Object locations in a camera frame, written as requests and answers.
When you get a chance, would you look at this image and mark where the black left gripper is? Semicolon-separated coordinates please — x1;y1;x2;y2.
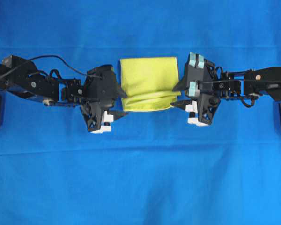
80;65;129;134

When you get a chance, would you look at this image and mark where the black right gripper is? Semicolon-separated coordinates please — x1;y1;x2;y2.
171;52;220;126

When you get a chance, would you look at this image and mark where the yellow-green towel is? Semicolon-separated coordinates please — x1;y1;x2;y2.
120;57;181;112

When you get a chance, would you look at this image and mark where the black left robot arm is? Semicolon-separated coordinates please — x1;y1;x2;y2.
0;55;128;134

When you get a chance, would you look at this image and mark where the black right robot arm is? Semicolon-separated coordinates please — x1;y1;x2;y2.
171;53;281;126

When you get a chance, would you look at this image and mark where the blue table cloth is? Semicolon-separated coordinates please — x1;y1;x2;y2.
0;0;281;225

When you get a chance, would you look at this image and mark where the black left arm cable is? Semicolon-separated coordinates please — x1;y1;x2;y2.
0;55;101;83

